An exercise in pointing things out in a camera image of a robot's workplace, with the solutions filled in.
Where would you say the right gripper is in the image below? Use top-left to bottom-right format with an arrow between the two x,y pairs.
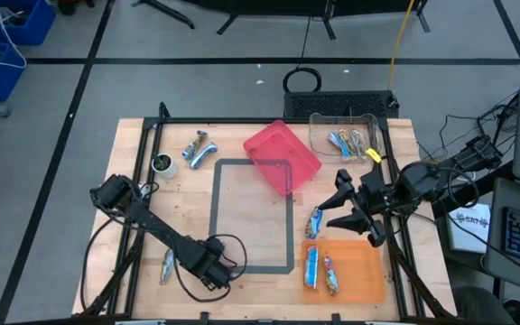
318,169 -> 401,248

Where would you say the silver granola bar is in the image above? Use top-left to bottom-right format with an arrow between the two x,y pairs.
159,247 -> 176,286

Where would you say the red green granola bar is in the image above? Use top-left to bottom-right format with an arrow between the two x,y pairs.
322,255 -> 340,298

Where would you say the blue white granola bar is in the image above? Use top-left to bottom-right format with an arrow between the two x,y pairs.
189,141 -> 219,171

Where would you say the brown blue granola bar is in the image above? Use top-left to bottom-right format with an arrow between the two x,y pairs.
181,129 -> 209,162

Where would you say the dark grey bordered mat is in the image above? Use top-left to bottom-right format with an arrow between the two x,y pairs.
208,157 -> 296,275

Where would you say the orange plastic bin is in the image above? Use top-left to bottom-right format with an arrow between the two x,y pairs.
300,238 -> 386,304

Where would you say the pink plastic bin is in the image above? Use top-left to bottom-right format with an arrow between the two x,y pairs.
242,119 -> 323,198

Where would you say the clear plastic bin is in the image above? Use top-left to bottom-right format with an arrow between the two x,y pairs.
308,112 -> 384,164

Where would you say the white potted plant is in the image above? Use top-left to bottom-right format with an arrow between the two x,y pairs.
150,152 -> 180,181

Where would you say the black perforated metal box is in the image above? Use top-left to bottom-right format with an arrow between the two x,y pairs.
283,89 -> 400,119

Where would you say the white printed paper sheet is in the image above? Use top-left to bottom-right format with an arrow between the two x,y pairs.
447,201 -> 492,254

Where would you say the grey desk with keyboard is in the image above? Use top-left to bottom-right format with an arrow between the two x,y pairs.
484,176 -> 520,283

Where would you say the dark grey office chair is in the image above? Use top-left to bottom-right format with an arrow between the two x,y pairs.
450,284 -> 520,325

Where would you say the black folding partition screen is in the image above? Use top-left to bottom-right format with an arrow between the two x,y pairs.
131,0 -> 432,42

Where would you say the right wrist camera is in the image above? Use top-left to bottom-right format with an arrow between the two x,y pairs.
359,167 -> 386,193

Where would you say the black coiled cable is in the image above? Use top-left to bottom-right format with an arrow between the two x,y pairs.
282,66 -> 323,95

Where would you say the black aluminium rig frame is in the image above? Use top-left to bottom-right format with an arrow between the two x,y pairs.
73,116 -> 458,322

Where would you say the yellow cable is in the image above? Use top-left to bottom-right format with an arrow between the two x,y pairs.
386,0 -> 417,91

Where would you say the white cable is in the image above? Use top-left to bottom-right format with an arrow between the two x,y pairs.
0,0 -> 29,70

